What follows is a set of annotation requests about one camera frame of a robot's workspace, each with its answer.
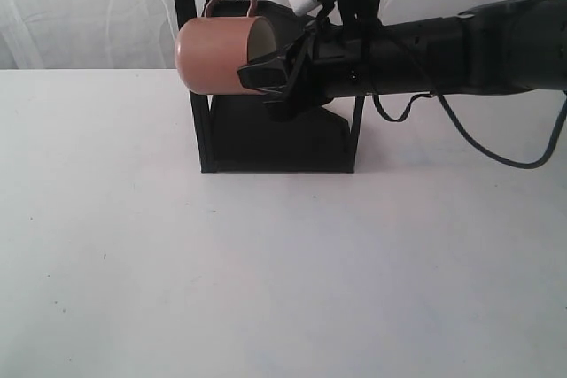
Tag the black metal shelf rack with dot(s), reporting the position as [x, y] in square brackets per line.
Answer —
[235, 133]

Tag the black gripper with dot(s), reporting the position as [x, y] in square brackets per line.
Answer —
[426, 58]

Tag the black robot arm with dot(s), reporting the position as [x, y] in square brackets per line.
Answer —
[498, 49]

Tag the pink ceramic mug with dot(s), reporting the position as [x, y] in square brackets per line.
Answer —
[209, 50]

